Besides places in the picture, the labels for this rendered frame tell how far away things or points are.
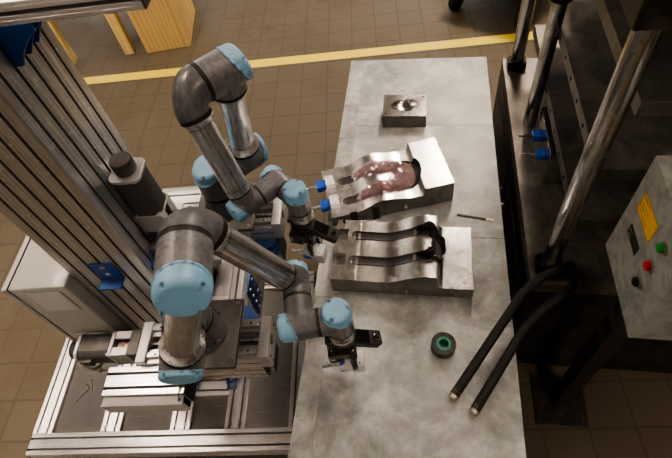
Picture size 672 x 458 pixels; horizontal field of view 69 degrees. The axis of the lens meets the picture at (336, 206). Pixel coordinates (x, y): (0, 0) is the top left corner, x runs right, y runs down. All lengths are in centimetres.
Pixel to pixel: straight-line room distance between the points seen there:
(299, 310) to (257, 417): 114
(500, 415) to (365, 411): 41
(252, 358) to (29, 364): 187
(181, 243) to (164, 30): 380
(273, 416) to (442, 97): 166
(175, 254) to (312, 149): 250
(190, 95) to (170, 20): 330
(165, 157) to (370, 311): 235
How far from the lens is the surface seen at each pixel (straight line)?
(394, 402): 169
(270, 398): 238
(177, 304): 103
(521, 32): 258
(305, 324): 128
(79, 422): 271
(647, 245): 145
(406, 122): 232
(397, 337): 176
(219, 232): 112
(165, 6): 460
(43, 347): 327
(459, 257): 184
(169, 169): 366
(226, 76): 140
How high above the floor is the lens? 243
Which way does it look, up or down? 52 degrees down
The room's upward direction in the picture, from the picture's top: 11 degrees counter-clockwise
